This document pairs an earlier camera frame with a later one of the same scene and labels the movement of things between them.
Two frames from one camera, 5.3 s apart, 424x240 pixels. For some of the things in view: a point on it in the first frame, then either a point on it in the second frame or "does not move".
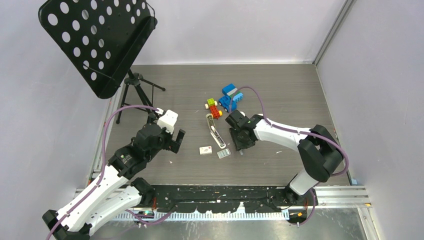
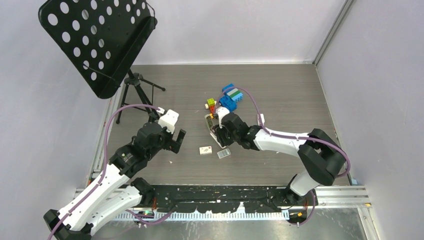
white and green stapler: (213, 132) does not move
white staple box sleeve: (205, 150) does not move
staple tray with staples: (224, 153) does not move
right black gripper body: (240, 143) -> (225, 137)
